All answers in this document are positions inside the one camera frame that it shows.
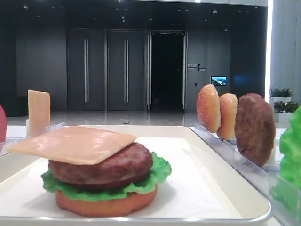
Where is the sesame top bun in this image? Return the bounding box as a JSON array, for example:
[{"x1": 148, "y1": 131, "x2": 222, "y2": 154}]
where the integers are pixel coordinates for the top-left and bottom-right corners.
[{"x1": 196, "y1": 84, "x2": 221, "y2": 133}]

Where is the sesame bun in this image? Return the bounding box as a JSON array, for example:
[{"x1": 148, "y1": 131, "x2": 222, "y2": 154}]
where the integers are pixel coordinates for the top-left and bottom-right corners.
[
  {"x1": 217, "y1": 93, "x2": 238, "y2": 140},
  {"x1": 196, "y1": 84, "x2": 221, "y2": 133}
]

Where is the brown meat patty on burger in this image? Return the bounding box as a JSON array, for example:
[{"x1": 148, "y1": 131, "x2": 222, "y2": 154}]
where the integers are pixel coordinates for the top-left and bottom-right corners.
[{"x1": 48, "y1": 142, "x2": 153, "y2": 184}]

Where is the green lettuce leaf on burger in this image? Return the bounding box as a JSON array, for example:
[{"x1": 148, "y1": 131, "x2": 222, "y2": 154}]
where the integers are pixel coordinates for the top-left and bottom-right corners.
[{"x1": 41, "y1": 152, "x2": 172, "y2": 202}]

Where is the flat cheese slice on burger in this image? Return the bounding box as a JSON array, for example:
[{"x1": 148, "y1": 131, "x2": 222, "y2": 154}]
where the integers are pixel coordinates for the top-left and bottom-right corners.
[{"x1": 7, "y1": 126, "x2": 137, "y2": 165}]

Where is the upright brown meat patty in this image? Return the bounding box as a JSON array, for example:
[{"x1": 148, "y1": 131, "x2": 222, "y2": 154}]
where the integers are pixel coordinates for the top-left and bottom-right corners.
[{"x1": 235, "y1": 93, "x2": 276, "y2": 167}]

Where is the upright cheese slice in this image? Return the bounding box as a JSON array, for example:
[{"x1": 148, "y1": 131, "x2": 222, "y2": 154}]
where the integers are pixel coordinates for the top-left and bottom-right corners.
[{"x1": 28, "y1": 90, "x2": 50, "y2": 136}]

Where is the red tomato slice at left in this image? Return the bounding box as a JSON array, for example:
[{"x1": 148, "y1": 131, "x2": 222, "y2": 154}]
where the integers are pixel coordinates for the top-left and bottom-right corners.
[{"x1": 0, "y1": 105, "x2": 7, "y2": 143}]

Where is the green lettuce in right rack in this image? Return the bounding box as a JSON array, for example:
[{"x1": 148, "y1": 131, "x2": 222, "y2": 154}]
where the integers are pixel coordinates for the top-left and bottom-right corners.
[{"x1": 271, "y1": 108, "x2": 301, "y2": 217}]

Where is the right dark double door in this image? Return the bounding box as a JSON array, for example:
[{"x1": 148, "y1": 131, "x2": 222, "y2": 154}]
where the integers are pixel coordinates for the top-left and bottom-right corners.
[{"x1": 108, "y1": 30, "x2": 145, "y2": 111}]

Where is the dark double door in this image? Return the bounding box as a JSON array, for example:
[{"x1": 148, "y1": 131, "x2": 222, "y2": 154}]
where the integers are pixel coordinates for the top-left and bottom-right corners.
[
  {"x1": 108, "y1": 30, "x2": 145, "y2": 111},
  {"x1": 67, "y1": 29, "x2": 105, "y2": 111}
]

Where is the left dark double door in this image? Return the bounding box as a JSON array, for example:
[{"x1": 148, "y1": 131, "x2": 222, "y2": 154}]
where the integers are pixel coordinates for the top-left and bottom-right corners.
[{"x1": 67, "y1": 29, "x2": 105, "y2": 111}]

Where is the bottom bun slice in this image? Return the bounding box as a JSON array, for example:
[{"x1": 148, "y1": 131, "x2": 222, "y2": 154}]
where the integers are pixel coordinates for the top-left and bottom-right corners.
[{"x1": 55, "y1": 187, "x2": 158, "y2": 217}]

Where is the white plastic tray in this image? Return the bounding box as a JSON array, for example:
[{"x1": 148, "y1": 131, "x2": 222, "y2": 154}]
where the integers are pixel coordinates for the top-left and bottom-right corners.
[{"x1": 0, "y1": 125, "x2": 272, "y2": 226}]

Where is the clear acrylic right rack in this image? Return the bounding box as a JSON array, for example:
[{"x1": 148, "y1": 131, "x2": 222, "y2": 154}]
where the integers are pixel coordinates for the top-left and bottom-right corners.
[{"x1": 192, "y1": 123, "x2": 301, "y2": 226}]

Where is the clear acrylic rack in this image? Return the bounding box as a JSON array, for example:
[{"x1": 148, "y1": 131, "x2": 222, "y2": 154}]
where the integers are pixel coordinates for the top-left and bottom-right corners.
[
  {"x1": 0, "y1": 122, "x2": 65, "y2": 157},
  {"x1": 192, "y1": 123, "x2": 301, "y2": 226}
]

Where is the lower white planter with plants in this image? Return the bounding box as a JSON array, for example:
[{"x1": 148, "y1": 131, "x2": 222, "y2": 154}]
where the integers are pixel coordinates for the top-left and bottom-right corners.
[{"x1": 274, "y1": 101, "x2": 299, "y2": 122}]

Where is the white planter with plants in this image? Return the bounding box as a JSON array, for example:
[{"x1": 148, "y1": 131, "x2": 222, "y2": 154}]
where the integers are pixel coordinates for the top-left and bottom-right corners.
[
  {"x1": 269, "y1": 87, "x2": 292, "y2": 107},
  {"x1": 274, "y1": 101, "x2": 299, "y2": 122}
]

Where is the upper white planter with plants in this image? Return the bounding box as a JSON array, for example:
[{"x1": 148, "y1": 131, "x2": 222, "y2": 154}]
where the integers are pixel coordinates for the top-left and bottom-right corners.
[{"x1": 269, "y1": 87, "x2": 292, "y2": 107}]

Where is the clear acrylic left rack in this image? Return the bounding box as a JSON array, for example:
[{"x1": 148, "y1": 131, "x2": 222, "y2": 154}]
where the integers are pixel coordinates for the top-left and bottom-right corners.
[{"x1": 0, "y1": 122, "x2": 65, "y2": 157}]

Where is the open glass doorway frame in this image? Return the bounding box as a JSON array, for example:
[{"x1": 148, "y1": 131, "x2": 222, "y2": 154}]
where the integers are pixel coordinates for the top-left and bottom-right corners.
[{"x1": 147, "y1": 30, "x2": 187, "y2": 112}]

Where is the wall sign lettering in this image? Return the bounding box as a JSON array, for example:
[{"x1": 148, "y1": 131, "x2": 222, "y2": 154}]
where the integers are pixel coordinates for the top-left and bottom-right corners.
[{"x1": 187, "y1": 64, "x2": 206, "y2": 72}]

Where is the small wall screen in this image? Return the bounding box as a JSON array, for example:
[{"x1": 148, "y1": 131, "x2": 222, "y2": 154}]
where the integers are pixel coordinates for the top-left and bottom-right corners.
[{"x1": 211, "y1": 76, "x2": 227, "y2": 86}]

